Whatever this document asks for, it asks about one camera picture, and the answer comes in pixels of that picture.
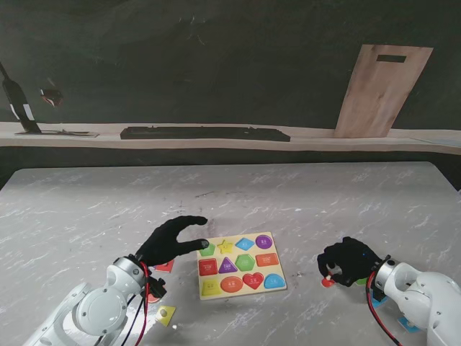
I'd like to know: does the flat tray under bottle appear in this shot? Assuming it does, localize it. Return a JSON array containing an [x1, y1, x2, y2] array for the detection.
[[14, 129, 100, 139]]

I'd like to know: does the red cable of arm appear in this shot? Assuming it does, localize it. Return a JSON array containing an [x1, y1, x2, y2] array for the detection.
[[365, 275, 406, 346], [136, 261, 154, 346]]

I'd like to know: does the red cable of right arm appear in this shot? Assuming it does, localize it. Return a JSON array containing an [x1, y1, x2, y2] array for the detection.
[[365, 275, 406, 346]]

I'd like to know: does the blue diamond puzzle piece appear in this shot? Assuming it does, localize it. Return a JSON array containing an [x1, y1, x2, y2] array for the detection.
[[397, 316, 421, 333]]

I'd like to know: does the red square puzzle piece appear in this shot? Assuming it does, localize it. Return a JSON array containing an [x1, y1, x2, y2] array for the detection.
[[154, 258, 175, 274]]

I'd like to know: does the yellow wooden shape puzzle board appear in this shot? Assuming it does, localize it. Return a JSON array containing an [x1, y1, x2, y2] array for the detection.
[[196, 231, 288, 301]]

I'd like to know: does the light wooden shelf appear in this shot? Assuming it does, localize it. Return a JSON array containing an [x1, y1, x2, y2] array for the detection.
[[0, 121, 461, 156]]

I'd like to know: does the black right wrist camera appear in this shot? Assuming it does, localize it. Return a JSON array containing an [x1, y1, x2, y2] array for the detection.
[[372, 276, 388, 303]]

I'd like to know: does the red cable of left arm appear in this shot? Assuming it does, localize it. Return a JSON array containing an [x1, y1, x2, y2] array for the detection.
[[136, 261, 154, 346]]

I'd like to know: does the wooden cutting board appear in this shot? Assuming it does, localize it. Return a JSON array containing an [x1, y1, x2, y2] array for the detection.
[[333, 44, 434, 139]]

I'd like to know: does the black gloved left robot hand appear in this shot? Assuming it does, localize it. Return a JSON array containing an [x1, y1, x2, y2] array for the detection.
[[135, 215, 211, 271]]

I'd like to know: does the yellow trapezoid puzzle piece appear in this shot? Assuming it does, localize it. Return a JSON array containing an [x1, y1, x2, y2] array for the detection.
[[156, 305, 178, 327]]

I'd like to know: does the long black tray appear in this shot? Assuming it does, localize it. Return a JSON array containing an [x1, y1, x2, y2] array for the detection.
[[120, 125, 292, 143]]

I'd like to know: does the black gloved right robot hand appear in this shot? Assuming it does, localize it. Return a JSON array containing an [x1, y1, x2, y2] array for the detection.
[[316, 236, 383, 288]]

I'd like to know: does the wine glass with red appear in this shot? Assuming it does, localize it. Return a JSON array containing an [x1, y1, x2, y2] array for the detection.
[[39, 77, 65, 109]]

